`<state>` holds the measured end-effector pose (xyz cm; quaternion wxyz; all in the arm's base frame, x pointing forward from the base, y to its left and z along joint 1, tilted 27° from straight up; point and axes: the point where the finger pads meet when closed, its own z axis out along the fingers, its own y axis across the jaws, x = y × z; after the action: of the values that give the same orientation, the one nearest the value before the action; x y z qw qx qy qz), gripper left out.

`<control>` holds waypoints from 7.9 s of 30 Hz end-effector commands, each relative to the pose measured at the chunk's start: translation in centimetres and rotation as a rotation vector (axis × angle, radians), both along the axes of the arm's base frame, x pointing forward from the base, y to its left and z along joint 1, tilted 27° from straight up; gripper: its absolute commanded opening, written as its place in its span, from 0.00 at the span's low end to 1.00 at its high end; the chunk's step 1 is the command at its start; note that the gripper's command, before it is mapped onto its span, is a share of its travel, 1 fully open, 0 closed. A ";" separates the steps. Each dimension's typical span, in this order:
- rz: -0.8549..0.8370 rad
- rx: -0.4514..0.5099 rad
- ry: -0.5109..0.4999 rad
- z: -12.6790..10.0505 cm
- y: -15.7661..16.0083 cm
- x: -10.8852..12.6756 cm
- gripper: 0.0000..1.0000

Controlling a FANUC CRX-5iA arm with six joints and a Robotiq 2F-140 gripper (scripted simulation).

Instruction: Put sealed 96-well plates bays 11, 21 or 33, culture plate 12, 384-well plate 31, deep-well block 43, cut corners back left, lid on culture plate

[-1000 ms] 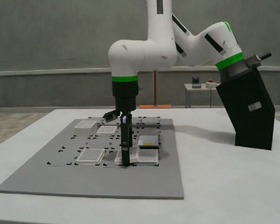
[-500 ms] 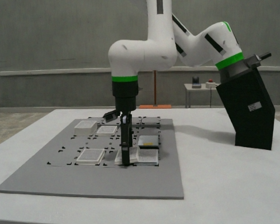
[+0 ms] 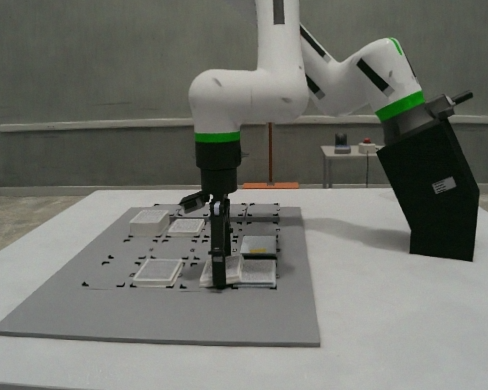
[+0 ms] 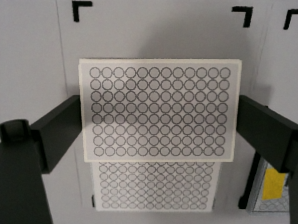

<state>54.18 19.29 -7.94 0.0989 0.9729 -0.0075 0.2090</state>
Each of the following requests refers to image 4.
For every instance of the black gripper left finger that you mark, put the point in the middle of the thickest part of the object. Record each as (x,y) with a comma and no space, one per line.
(27,152)

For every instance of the clear plastic plate lid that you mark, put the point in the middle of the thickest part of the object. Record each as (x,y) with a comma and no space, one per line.
(268,196)

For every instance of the grey flat deck plate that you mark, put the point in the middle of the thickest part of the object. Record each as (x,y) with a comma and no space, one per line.
(33,82)

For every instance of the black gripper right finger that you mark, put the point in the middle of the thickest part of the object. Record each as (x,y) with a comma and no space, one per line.
(275,138)

